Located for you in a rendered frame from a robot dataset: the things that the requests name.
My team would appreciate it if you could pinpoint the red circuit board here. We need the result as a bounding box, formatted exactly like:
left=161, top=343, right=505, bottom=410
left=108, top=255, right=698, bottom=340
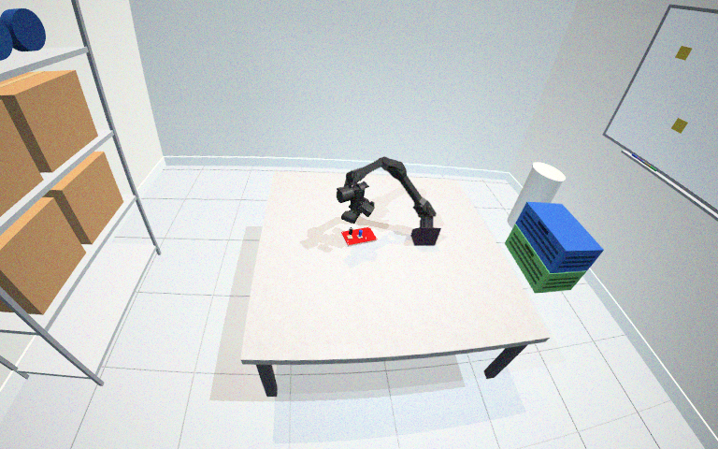
left=341, top=227, right=377, bottom=247

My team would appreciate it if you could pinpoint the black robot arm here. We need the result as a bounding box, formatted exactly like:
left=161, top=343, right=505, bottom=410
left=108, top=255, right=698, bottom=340
left=337, top=156, right=437, bottom=228

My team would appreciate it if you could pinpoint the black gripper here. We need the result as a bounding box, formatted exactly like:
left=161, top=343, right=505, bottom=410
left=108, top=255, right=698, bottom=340
left=341, top=197, right=369, bottom=224

